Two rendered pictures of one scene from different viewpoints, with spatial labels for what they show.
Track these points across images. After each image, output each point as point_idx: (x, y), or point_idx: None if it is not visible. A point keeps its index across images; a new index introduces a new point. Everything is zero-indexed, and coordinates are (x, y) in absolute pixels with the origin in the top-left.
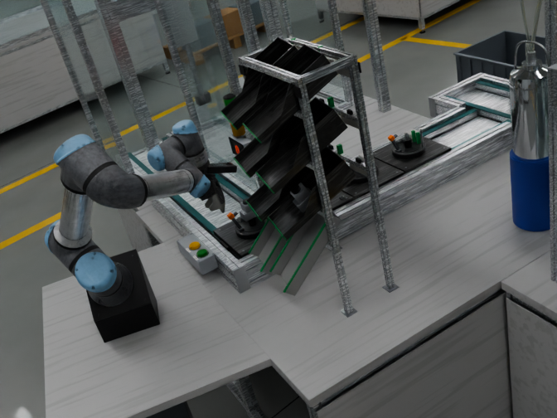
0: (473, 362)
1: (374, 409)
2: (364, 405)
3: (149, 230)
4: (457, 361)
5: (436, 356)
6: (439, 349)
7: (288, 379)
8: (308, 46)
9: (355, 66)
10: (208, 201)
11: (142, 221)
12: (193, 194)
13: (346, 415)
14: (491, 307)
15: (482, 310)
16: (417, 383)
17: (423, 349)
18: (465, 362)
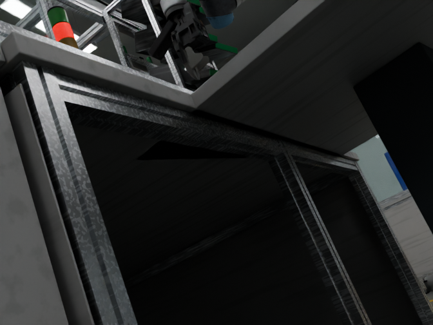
0: (256, 277)
1: (332, 219)
2: (334, 207)
3: (124, 80)
4: (263, 260)
5: (272, 234)
6: (267, 232)
7: (348, 152)
8: (129, 20)
9: None
10: (196, 55)
11: (73, 58)
12: (233, 15)
13: (348, 197)
14: (221, 245)
15: (227, 240)
16: (296, 239)
17: (275, 217)
18: (259, 267)
